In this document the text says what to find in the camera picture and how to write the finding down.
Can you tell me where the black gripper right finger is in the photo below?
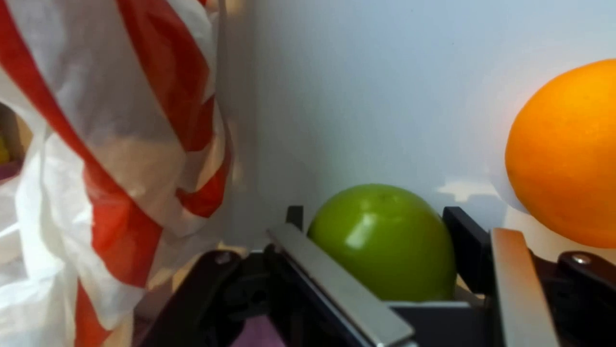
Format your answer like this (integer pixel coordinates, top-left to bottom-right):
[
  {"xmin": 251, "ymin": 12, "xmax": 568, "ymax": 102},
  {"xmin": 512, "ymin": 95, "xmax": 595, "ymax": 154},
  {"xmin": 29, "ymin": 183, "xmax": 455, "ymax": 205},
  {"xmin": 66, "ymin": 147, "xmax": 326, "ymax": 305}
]
[{"xmin": 441, "ymin": 205, "xmax": 616, "ymax": 347}]

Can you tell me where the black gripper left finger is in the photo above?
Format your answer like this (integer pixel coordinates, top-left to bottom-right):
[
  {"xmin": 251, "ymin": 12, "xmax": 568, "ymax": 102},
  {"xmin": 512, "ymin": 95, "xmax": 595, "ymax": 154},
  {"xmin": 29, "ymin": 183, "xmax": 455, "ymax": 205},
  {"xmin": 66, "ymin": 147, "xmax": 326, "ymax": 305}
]
[{"xmin": 141, "ymin": 205, "xmax": 416, "ymax": 347}]

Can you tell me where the dark green toy apple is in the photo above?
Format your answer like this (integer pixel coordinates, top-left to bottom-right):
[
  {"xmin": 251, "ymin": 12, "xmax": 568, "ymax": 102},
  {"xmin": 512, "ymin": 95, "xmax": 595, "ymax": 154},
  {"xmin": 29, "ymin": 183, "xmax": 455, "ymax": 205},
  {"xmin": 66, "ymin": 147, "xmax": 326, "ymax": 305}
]
[{"xmin": 306, "ymin": 181, "xmax": 458, "ymax": 305}]

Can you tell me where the orange toy fruit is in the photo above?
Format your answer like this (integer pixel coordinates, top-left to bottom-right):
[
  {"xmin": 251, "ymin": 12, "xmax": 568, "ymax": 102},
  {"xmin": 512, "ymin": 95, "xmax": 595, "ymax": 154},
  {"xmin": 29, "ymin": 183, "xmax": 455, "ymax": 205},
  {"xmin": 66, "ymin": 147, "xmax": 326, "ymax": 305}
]
[{"xmin": 505, "ymin": 56, "xmax": 616, "ymax": 251}]

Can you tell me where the white red plastic bag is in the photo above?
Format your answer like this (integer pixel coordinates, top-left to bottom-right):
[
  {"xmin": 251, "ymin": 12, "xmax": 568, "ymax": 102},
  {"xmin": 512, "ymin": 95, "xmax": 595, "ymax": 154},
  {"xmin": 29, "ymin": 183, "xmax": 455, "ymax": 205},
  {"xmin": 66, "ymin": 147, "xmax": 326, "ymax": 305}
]
[{"xmin": 0, "ymin": 0, "xmax": 237, "ymax": 347}]

